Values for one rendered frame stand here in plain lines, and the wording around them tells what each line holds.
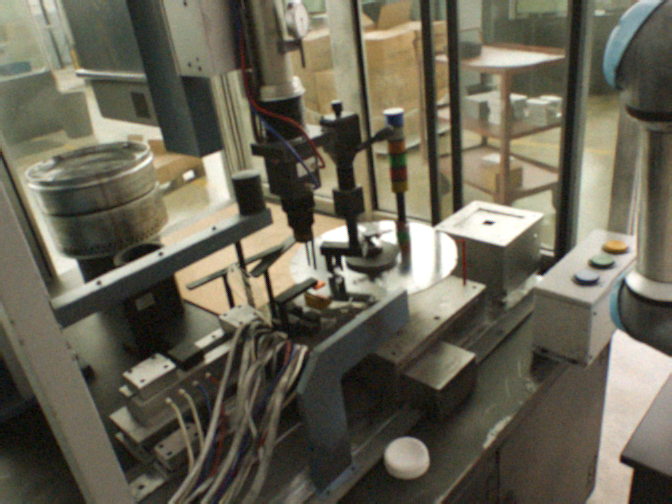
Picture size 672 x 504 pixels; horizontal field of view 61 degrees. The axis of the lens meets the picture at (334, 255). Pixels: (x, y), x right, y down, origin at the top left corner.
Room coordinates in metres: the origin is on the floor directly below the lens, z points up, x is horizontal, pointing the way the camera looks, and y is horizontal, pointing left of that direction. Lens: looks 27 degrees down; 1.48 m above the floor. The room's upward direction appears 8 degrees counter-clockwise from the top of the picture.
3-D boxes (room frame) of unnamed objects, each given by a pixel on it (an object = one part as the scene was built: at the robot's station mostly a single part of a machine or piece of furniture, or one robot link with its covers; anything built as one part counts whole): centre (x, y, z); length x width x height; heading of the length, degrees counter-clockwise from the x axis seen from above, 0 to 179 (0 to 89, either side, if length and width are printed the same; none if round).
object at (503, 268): (1.19, -0.36, 0.82); 0.18 x 0.18 x 0.15; 43
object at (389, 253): (1.00, -0.07, 0.96); 0.11 x 0.11 x 0.03
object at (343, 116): (0.93, -0.04, 1.17); 0.06 x 0.05 x 0.20; 124
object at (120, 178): (1.45, 0.58, 0.93); 0.31 x 0.31 x 0.36
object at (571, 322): (0.95, -0.49, 0.82); 0.28 x 0.11 x 0.15; 133
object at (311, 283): (0.87, 0.07, 0.95); 0.10 x 0.03 x 0.07; 133
